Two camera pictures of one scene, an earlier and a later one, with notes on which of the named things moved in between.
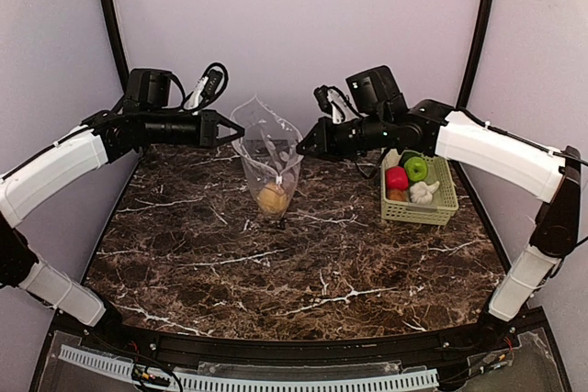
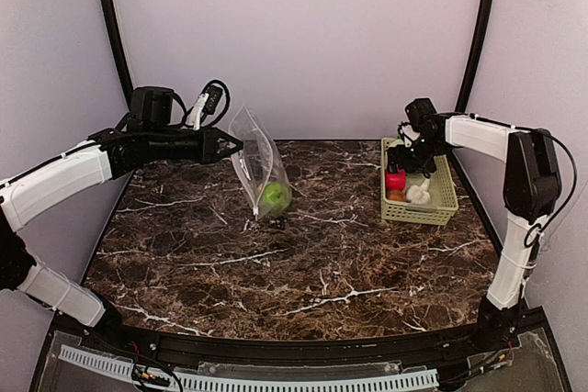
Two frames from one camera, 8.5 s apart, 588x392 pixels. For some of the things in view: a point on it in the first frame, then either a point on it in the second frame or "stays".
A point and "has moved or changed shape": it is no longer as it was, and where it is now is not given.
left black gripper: (207, 128) to (207, 146)
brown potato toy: (398, 195) stays
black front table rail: (478, 334) stays
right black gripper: (324, 138) to (410, 159)
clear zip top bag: (271, 149) has moved or changed shape
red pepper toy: (396, 178) stays
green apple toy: (416, 168) has moved or changed shape
